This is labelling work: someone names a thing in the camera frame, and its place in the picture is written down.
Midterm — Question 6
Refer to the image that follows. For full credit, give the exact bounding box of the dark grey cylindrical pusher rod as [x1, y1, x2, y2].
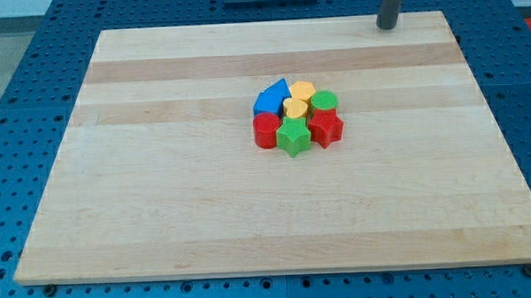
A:
[375, 0, 403, 30]

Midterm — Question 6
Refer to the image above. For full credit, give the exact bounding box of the blue triangular block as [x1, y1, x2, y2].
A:
[265, 79, 291, 99]

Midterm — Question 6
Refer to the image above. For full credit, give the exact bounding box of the yellow hexagon block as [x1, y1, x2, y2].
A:
[289, 80, 316, 103]

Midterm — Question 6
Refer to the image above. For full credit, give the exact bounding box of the blue cube block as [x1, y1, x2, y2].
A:
[252, 91, 283, 116]

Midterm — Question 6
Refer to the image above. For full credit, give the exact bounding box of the light wooden board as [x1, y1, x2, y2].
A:
[14, 11, 531, 286]

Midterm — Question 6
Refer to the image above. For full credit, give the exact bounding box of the green star block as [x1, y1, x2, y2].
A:
[275, 117, 312, 157]

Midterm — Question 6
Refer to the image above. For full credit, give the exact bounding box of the red cylinder block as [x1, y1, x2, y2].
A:
[252, 111, 281, 149]

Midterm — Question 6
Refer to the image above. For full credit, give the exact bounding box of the green circle block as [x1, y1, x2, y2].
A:
[310, 90, 338, 112]

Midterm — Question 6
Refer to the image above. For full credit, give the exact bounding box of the red star block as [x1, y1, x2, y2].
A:
[308, 109, 344, 149]

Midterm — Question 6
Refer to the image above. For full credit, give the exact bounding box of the yellow heart block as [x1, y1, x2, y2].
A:
[282, 97, 308, 118]

